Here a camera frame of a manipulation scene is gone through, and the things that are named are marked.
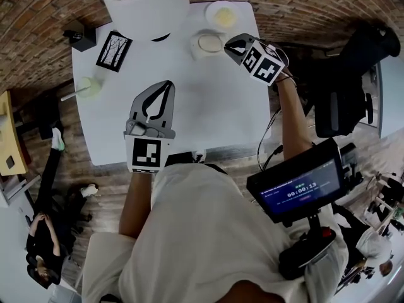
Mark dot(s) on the pale green cup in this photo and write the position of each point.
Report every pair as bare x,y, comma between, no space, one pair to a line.
91,86

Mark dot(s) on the person's white shirt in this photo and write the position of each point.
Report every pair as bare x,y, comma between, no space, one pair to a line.
205,232

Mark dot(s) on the yellow wooden furniture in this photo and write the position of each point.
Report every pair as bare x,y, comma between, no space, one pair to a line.
12,137

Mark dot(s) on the white round bowl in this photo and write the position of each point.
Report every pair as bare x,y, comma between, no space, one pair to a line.
211,9

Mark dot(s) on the white lamp shade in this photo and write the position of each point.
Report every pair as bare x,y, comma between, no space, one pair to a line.
151,11

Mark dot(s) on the black wrist band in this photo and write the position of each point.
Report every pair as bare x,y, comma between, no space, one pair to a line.
285,79

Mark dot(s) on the black office chair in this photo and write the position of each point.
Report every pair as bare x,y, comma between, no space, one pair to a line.
350,87

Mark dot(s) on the white straw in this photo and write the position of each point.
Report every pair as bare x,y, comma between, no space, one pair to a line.
71,96

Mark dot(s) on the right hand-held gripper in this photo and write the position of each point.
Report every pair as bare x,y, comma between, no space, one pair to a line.
263,66

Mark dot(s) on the person's shoe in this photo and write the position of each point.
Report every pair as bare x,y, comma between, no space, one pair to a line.
199,156

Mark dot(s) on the white desk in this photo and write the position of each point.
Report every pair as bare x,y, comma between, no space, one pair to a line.
391,99

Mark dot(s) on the metal equipment stand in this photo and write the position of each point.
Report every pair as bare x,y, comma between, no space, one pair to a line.
386,197

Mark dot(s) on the black box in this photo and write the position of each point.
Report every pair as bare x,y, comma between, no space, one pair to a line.
82,36

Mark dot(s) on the black monitor screen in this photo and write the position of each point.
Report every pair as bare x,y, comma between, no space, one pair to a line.
296,185

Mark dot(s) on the person's right forearm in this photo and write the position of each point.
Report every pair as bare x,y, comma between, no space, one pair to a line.
293,118

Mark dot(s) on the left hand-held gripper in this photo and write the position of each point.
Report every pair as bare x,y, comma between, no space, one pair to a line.
145,151

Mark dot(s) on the person's left forearm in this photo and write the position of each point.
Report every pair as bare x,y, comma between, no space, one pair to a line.
137,207

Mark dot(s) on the black framed tree picture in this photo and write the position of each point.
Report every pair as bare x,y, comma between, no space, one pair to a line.
113,51

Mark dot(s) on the black monitor mount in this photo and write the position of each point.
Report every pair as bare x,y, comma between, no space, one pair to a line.
309,248

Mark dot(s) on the white square soap dish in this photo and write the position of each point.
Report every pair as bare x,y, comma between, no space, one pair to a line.
208,43

